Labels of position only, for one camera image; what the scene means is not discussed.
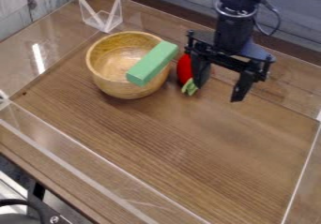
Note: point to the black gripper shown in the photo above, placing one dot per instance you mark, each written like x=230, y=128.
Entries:
x=229, y=48

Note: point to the green rectangular block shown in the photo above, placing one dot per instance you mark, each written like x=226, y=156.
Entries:
x=152, y=64

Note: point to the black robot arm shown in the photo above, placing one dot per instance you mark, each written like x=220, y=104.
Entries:
x=229, y=48

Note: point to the brown wooden bowl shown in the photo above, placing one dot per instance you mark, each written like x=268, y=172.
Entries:
x=110, y=58

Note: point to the red toy strawberry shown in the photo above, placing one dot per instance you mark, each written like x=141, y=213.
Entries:
x=185, y=76

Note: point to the clear acrylic stand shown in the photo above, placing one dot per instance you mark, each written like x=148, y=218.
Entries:
x=102, y=20

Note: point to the black metal clamp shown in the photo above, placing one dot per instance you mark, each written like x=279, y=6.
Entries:
x=39, y=209

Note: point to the clear acrylic tray wall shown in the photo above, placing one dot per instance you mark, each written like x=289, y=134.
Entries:
x=109, y=195

